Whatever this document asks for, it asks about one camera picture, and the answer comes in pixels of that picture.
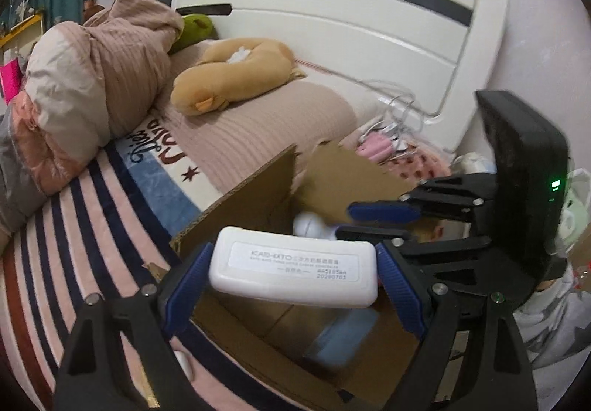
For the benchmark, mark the pink ribbed pillow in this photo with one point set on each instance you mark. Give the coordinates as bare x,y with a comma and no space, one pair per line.
230,145

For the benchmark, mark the grey star patterned cloth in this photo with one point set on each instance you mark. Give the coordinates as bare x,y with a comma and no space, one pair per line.
555,323

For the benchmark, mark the orange plush toy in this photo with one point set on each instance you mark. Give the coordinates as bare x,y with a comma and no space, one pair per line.
232,71

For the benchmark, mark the brown cardboard box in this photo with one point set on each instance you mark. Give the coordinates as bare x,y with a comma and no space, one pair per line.
239,338

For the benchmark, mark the white rectangular case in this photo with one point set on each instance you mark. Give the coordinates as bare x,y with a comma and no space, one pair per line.
294,270

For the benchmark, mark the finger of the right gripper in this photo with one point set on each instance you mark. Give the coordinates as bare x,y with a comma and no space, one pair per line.
371,234
391,212

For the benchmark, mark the white earbud case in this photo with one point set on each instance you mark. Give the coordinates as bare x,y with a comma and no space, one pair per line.
310,225

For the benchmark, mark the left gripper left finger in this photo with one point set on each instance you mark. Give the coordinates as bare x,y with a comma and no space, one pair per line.
93,373

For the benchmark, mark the striped pink navy blanket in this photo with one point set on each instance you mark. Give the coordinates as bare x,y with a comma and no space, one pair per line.
98,235

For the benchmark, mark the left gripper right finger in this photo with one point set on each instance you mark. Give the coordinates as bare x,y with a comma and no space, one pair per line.
458,298

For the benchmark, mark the pink small pouch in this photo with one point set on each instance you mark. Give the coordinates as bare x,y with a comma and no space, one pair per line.
376,147

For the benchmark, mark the yellow wooden shelf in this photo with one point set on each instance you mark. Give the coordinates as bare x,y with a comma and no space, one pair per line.
36,20

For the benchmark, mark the white charger with cable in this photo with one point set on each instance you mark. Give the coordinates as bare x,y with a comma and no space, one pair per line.
397,124

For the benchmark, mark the green plush toy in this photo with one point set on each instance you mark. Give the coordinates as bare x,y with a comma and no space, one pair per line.
197,28

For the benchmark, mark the pink polka dot sheet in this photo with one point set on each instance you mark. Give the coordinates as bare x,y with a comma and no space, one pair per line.
411,161

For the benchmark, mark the light blue rectangular box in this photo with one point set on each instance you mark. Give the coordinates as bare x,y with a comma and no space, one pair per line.
338,343

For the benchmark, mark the rolled pink grey quilt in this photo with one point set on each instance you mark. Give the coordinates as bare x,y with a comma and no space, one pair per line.
85,85

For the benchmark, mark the white bed headboard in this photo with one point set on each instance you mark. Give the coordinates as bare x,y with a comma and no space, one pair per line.
425,57

